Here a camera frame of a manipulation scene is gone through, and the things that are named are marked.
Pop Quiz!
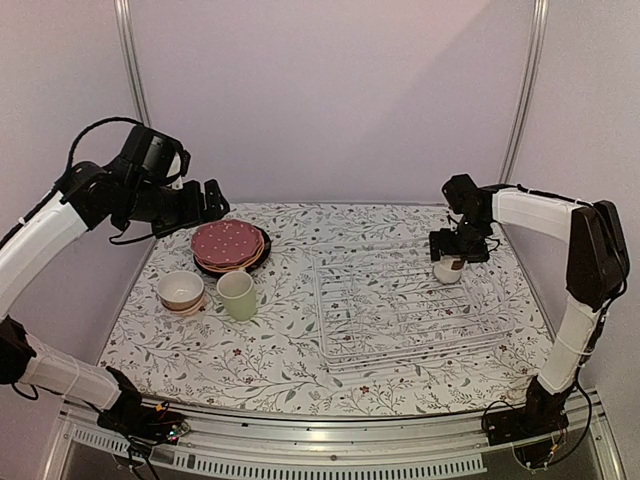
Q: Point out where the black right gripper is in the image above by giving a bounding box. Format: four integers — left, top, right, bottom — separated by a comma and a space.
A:
430, 216, 490, 263

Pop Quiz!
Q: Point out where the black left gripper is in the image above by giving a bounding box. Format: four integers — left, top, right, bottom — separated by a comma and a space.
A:
124, 177, 231, 238

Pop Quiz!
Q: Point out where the white brown cup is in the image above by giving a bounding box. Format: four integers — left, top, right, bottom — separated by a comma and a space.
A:
433, 257, 465, 285

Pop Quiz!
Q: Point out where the maroon polka dot plate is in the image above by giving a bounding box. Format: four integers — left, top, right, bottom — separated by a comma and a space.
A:
190, 219, 264, 267

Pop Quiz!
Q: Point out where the black rimmed white plate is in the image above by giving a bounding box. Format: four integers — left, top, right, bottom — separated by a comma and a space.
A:
192, 227, 273, 280

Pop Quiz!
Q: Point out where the yellow polka dot plate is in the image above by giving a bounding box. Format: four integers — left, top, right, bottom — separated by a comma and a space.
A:
194, 234, 266, 273

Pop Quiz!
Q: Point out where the light green mug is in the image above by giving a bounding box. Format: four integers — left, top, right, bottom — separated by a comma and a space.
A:
216, 270, 257, 321

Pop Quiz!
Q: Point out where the beige ceramic bowl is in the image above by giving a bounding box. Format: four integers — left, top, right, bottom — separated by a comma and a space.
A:
156, 271, 204, 311

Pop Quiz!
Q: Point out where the red patterned white bowl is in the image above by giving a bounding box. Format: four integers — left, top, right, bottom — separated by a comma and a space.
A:
161, 295, 206, 316

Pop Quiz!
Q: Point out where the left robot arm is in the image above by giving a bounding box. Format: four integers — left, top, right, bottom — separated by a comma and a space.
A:
1, 161, 229, 434

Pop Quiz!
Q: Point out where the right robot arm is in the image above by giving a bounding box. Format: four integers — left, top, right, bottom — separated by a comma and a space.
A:
429, 174, 630, 436

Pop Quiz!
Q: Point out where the floral tablecloth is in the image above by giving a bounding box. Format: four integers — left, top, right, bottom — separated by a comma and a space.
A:
100, 203, 552, 416

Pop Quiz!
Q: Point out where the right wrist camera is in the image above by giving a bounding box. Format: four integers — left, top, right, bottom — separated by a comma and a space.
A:
441, 173, 478, 215

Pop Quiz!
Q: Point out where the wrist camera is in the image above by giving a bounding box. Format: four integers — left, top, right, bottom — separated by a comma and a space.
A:
441, 173, 478, 215
120, 125, 191, 188

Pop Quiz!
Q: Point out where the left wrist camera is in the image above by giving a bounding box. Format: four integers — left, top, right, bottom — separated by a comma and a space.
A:
120, 125, 191, 188

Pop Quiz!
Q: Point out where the white wire dish rack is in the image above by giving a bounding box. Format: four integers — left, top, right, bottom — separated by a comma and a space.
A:
311, 238, 514, 373

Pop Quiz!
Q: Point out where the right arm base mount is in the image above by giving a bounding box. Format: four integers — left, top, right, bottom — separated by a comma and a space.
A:
481, 401, 569, 446

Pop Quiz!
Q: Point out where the aluminium front rail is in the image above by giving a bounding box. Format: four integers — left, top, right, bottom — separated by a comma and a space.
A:
43, 392, 631, 479

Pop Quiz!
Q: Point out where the left aluminium frame post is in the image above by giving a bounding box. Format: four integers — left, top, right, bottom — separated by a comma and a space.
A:
114, 0, 152, 127

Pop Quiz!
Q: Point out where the aluminium frame post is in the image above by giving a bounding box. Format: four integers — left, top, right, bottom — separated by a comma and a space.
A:
499, 0, 549, 183
114, 0, 152, 127

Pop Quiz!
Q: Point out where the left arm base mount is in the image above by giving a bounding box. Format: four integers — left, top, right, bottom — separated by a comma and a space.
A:
97, 399, 191, 446

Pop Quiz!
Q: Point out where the right aluminium frame post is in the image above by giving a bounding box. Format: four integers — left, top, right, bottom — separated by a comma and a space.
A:
499, 0, 549, 183

